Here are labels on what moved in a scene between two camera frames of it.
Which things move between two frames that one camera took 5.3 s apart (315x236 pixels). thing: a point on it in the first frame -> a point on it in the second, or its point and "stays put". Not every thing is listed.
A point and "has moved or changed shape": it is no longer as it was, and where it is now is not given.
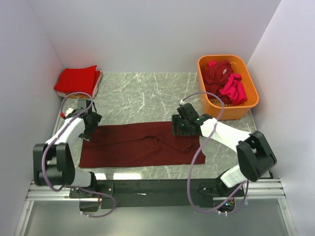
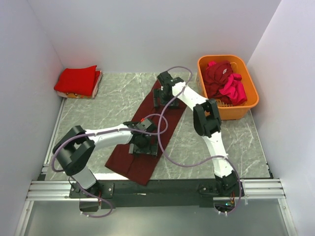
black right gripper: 175,125 -> 166,101
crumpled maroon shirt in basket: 216,75 stays put
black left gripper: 85,135 -> 143,150
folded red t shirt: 78,79 stays put
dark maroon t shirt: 140,144 has moved or changed shape
